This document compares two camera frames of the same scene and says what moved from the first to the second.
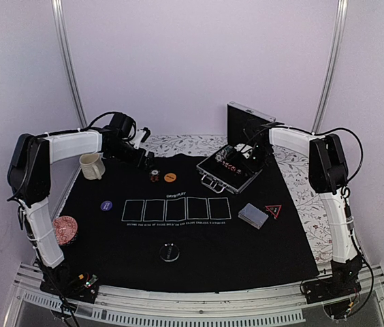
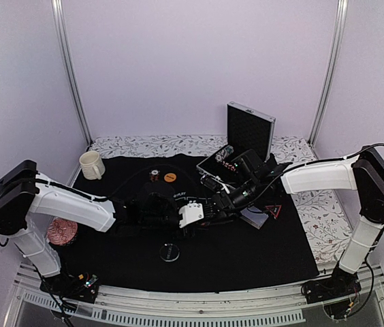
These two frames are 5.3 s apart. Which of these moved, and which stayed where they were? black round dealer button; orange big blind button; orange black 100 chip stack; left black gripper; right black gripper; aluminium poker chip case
Moved: right black gripper; left black gripper
Stayed: orange big blind button; orange black 100 chip stack; black round dealer button; aluminium poker chip case
